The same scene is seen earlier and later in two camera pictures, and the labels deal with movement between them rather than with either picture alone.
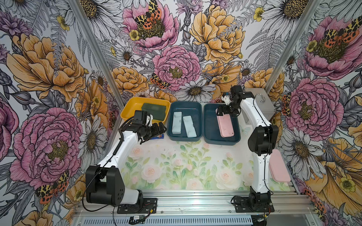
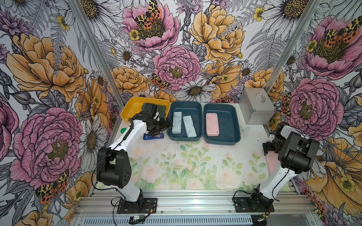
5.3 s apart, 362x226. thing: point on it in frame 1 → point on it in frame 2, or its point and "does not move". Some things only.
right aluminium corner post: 292,45 does not move
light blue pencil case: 189,126 does not move
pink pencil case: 225,125 → 211,124
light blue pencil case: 177,120 does not move
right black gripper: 226,110 → 268,147
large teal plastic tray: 212,132 does not move
